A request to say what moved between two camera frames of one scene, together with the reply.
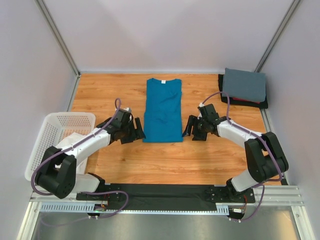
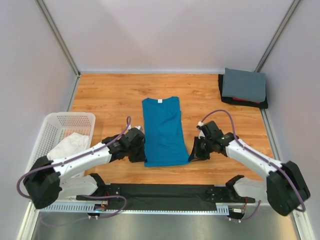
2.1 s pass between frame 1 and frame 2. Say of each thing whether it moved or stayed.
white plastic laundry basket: stayed
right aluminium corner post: stayed
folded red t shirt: stayed
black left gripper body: moved
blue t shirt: moved
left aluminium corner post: stayed
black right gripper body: moved
